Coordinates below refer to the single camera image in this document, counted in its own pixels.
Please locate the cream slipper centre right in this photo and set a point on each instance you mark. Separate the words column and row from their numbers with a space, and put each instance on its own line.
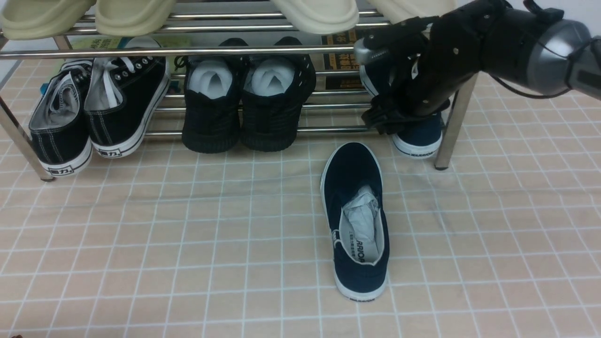
column 321, row 17

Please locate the cream slipper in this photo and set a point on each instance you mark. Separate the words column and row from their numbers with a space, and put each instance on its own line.
column 397, row 11
column 321, row 17

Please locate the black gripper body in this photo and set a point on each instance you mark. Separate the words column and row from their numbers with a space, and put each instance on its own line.
column 401, row 44

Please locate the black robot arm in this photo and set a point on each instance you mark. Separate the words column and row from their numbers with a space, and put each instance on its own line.
column 535, row 48

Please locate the black canvas sneaker with laces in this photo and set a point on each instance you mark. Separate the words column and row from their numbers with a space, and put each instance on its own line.
column 123, row 95

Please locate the black mesh shoe right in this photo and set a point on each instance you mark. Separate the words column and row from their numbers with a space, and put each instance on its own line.
column 274, row 90

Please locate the beige slipper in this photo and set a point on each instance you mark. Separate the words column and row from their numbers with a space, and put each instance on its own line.
column 38, row 19
column 131, row 18

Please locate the dark book box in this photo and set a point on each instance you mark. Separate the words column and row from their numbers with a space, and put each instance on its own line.
column 342, row 61

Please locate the navy slip-on shoe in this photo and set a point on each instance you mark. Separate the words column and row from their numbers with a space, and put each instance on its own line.
column 352, row 195
column 419, row 139

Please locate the black mesh shoe left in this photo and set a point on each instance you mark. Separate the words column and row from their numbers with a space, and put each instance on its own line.
column 212, row 91

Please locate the black mesh shoe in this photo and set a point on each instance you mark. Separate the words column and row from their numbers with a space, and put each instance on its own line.
column 274, row 90
column 212, row 91

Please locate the black canvas sneaker far left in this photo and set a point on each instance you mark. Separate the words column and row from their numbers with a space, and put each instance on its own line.
column 57, row 127

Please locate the silver metal shoe rack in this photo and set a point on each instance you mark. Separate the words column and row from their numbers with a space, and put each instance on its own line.
column 175, row 25

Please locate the beige slipper far left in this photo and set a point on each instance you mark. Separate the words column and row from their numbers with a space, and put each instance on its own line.
column 38, row 19

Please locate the cream slipper far right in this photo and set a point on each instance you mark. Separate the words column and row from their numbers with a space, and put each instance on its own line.
column 397, row 11

